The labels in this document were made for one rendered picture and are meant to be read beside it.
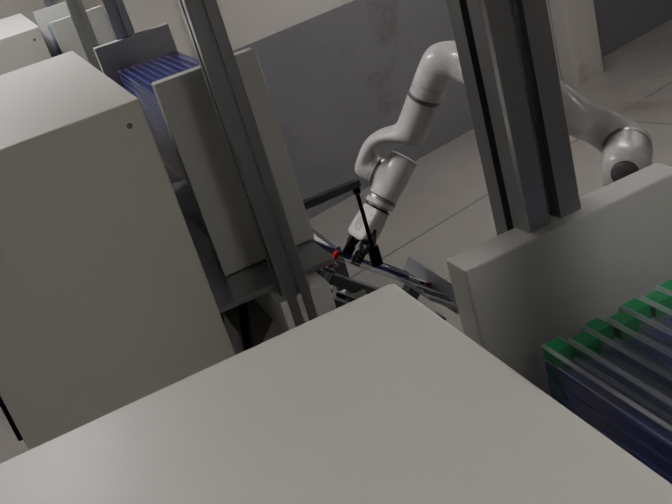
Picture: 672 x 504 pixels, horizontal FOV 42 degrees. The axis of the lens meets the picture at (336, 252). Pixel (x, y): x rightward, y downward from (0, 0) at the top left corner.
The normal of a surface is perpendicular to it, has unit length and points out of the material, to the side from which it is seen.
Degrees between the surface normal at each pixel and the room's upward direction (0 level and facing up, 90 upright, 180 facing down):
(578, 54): 90
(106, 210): 90
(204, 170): 90
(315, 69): 90
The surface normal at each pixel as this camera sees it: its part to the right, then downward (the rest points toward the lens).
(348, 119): 0.58, 0.19
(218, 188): 0.39, 0.29
